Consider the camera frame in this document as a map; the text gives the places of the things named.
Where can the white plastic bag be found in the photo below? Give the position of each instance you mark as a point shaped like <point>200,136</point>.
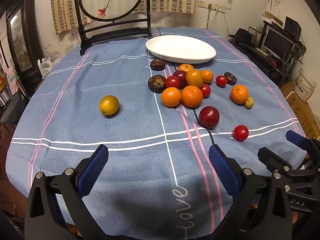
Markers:
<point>46,66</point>

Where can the dark brown water chestnut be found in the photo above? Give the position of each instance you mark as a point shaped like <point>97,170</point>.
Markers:
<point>230,78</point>
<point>156,83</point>
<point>157,64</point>

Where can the small orange kumquat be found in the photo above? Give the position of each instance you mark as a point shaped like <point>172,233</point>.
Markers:
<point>207,76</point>

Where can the cardboard boxes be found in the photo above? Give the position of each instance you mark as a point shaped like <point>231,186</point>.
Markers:
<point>300,110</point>

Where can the round embroidered table screen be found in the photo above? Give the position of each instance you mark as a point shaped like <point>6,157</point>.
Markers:
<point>112,2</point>

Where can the black speaker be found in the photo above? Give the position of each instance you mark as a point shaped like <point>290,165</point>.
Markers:
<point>292,26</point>

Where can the black hat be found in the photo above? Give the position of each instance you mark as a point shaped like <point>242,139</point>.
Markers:
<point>243,35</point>

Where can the red tomato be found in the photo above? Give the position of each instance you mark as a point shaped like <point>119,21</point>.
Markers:
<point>172,82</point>
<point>221,80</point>
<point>241,133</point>
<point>205,90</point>

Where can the amber oval citrus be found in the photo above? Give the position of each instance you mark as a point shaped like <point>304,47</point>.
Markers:
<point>194,78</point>

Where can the white oval plate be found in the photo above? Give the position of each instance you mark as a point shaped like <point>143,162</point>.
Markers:
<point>180,48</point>

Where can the white wall power sockets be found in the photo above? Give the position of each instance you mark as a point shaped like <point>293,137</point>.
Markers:
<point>212,6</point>

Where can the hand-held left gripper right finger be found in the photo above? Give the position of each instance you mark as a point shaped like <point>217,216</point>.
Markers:
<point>223,170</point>

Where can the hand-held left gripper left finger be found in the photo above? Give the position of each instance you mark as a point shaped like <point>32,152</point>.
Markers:
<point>93,170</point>

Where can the yellow lemon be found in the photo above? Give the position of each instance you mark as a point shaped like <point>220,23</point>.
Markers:
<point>109,105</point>

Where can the black desk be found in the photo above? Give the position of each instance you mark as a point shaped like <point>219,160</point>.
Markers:
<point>270,66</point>

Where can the blue plaid tablecloth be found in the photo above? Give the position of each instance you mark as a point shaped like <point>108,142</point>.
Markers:
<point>100,135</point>

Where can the computer monitor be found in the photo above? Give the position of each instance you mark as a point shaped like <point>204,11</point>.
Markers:
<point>278,42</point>

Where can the orange mandarin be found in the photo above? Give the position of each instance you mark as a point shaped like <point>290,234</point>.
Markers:
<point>239,94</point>
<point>171,96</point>
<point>185,67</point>
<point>192,96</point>

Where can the small pale yellow fruit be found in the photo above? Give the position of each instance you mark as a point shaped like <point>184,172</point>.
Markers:
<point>249,103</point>

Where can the dark wooden framed painting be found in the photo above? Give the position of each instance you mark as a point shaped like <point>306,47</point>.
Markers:
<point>18,37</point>

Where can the small dark red plum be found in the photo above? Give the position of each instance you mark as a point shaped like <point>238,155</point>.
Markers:
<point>180,76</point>

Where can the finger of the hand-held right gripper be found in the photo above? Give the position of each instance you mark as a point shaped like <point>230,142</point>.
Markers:
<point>271,156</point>
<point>296,138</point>

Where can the white bucket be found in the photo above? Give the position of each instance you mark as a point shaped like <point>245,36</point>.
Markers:
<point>303,85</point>

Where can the large dark red plum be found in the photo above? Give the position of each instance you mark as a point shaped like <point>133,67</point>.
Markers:
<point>209,117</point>

